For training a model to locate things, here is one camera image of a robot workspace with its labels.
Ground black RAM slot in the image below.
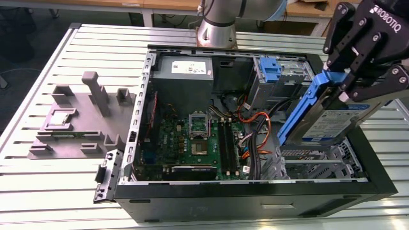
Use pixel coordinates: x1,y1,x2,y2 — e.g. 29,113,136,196
219,117,232,175
227,117,240,175

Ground black graphics card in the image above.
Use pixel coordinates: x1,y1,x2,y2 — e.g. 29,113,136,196
161,165,219,182

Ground thick black cable bundle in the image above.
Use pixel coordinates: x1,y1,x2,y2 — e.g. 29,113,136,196
250,95,308,180

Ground green RAM stick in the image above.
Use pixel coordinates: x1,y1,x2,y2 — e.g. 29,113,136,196
51,133,85,140

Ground orange power wire bundle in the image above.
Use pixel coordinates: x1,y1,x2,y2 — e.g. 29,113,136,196
237,93,274,160

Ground blue drive latch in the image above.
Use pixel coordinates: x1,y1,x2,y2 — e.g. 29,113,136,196
260,57,282,83

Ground grey card retainer bracket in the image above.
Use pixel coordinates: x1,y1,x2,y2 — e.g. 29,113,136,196
93,148,125,204

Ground CPU socket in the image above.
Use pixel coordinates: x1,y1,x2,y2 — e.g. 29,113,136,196
191,140,212,156

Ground grey parts rack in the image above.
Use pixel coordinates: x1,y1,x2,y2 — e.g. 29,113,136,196
27,71,139,161

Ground metal optical drive cage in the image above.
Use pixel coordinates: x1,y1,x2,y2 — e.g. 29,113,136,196
249,56,320,113

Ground hard disk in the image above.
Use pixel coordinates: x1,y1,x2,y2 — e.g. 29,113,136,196
277,70,396,147

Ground silver CPU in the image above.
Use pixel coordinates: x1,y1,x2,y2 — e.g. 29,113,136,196
52,114,69,126

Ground green motherboard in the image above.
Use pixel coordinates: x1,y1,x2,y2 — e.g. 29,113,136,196
133,112,249,182

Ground thin red wire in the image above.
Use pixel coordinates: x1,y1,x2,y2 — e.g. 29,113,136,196
152,92,160,125

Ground black PC case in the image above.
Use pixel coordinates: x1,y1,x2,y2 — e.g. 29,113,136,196
113,44,400,223

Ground metal socket cover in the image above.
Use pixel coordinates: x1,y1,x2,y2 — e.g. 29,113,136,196
188,111,212,140

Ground grey power supply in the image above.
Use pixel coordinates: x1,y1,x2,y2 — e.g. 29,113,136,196
149,56,215,113

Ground small wooden desk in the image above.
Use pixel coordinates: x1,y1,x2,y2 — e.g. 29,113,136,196
284,0,338,36

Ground metal disk bay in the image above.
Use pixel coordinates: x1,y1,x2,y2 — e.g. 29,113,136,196
261,143,365,180

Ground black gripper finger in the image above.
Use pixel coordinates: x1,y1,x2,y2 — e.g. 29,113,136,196
321,1,358,71
338,30,409,102

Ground long wooden desk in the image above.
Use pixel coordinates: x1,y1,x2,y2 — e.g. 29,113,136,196
41,0,207,27

